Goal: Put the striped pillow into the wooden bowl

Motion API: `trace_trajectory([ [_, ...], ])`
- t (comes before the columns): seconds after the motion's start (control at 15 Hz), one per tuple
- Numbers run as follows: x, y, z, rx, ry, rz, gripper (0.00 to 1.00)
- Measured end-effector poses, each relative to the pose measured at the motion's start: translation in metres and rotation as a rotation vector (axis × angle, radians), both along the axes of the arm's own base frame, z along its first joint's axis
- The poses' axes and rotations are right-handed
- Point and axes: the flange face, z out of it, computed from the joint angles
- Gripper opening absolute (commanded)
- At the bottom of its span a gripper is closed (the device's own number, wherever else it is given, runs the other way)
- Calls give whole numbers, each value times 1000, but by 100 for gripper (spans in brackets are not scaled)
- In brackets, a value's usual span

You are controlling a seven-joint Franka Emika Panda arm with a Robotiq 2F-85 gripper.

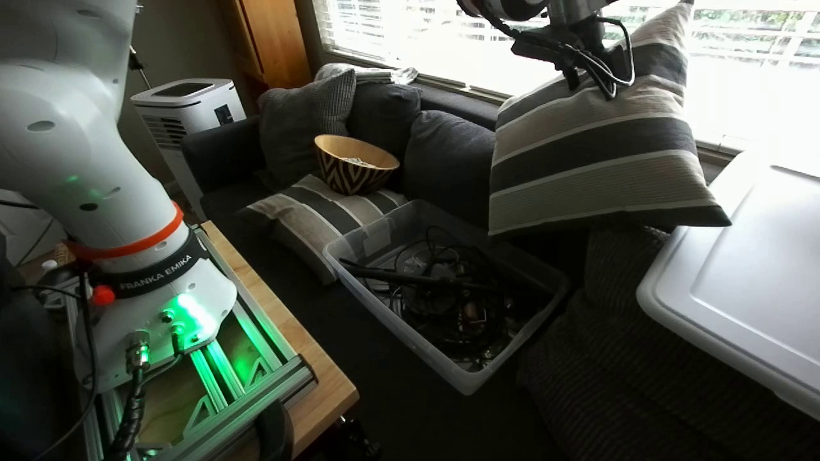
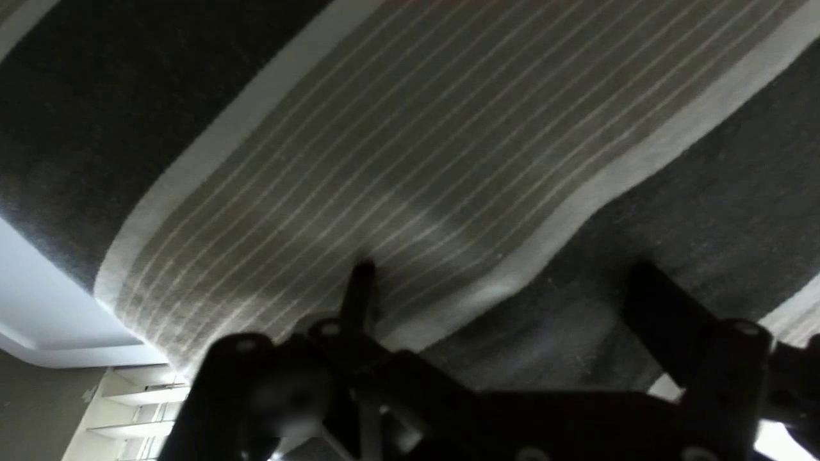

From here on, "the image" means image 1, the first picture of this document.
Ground dark ribbed seat cushion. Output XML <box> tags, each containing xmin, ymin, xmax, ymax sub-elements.
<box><xmin>518</xmin><ymin>228</ymin><xmax>820</xmax><ymax>461</ymax></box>

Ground large striped pillow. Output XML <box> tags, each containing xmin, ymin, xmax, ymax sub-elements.
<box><xmin>488</xmin><ymin>0</ymin><xmax>736</xmax><ymax>241</ymax></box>

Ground grey square throw pillow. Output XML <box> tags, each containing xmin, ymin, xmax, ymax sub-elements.
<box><xmin>257</xmin><ymin>68</ymin><xmax>358</xmax><ymax>189</ymax></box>

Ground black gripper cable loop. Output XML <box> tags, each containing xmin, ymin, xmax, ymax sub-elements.
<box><xmin>598</xmin><ymin>13</ymin><xmax>640</xmax><ymax>90</ymax></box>

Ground patterned wooden bowl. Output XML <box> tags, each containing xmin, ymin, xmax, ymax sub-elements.
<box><xmin>311</xmin><ymin>130</ymin><xmax>402</xmax><ymax>196</ymax></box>

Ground white window blinds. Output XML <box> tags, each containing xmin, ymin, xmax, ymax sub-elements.
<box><xmin>316</xmin><ymin>0</ymin><xmax>820</xmax><ymax>160</ymax></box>

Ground wooden side table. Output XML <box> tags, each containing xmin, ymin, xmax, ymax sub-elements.
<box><xmin>197</xmin><ymin>218</ymin><xmax>362</xmax><ymax>461</ymax></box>

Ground dark couch back cushion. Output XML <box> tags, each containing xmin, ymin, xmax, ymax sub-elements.
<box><xmin>344</xmin><ymin>78</ymin><xmax>426</xmax><ymax>163</ymax></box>

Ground white air purifier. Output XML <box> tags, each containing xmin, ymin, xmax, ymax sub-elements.
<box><xmin>128</xmin><ymin>75</ymin><xmax>251</xmax><ymax>174</ymax></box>

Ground dark fabric couch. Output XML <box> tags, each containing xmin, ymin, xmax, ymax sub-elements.
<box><xmin>180</xmin><ymin>78</ymin><xmax>820</xmax><ymax>461</ymax></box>

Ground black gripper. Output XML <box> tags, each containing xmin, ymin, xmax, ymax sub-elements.
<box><xmin>511</xmin><ymin>0</ymin><xmax>630</xmax><ymax>101</ymax></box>

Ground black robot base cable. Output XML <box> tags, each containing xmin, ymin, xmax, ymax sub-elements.
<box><xmin>101</xmin><ymin>336</ymin><xmax>153</xmax><ymax>461</ymax></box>

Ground clear plastic storage bin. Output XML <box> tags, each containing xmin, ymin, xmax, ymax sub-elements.
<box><xmin>320</xmin><ymin>196</ymin><xmax>573</xmax><ymax>400</ymax></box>

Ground small striped pillow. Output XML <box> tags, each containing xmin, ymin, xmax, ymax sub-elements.
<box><xmin>244</xmin><ymin>172</ymin><xmax>411</xmax><ymax>285</ymax></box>

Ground brown wooden board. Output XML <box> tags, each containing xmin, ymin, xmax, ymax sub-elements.
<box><xmin>228</xmin><ymin>0</ymin><xmax>316</xmax><ymax>93</ymax></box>

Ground tangled black cables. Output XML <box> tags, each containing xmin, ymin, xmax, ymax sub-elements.
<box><xmin>340</xmin><ymin>228</ymin><xmax>549</xmax><ymax>368</ymax></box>

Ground dark rounded couch cushion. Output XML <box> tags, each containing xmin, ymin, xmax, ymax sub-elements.
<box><xmin>399</xmin><ymin>108</ymin><xmax>500</xmax><ymax>230</ymax></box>

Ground white plastic bin lid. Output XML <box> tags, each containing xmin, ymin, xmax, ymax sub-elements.
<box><xmin>634</xmin><ymin>160</ymin><xmax>820</xmax><ymax>425</ymax></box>

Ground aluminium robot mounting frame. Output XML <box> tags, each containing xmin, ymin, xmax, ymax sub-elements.
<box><xmin>71</xmin><ymin>226</ymin><xmax>317</xmax><ymax>461</ymax></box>

